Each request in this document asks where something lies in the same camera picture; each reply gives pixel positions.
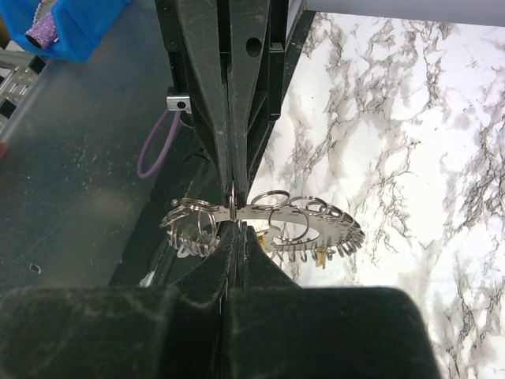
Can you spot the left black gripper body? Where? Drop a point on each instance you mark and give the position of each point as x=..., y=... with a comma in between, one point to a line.
x=267, y=98

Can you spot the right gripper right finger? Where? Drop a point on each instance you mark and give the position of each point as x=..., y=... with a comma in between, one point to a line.
x=277, y=329

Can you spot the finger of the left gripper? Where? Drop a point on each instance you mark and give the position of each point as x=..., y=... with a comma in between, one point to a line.
x=248, y=26
x=206, y=38

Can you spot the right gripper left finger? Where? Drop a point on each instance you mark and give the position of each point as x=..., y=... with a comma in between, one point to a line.
x=172, y=331

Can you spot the yellow capped key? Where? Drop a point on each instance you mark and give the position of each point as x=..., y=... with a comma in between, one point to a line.
x=267, y=239
x=321, y=258

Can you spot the blue bin outside workspace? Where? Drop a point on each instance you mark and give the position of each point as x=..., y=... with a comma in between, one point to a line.
x=67, y=30

